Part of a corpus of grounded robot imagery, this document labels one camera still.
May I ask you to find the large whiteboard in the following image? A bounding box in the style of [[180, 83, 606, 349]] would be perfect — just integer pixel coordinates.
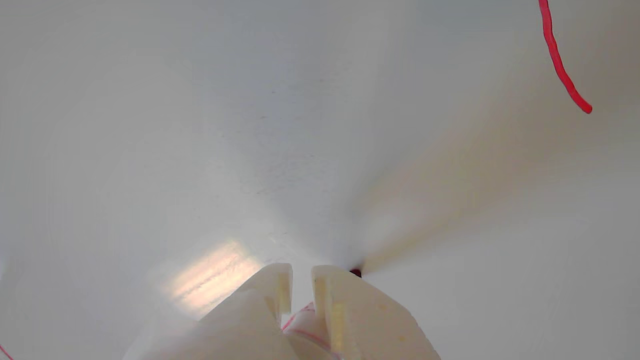
[[0, 0, 640, 360]]

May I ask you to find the red whiteboard marker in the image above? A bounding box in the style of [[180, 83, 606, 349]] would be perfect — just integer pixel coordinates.
[[281, 269, 362, 360]]

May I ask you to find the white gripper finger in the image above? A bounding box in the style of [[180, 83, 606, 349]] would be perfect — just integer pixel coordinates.
[[122, 263, 301, 360], [310, 265, 442, 360]]

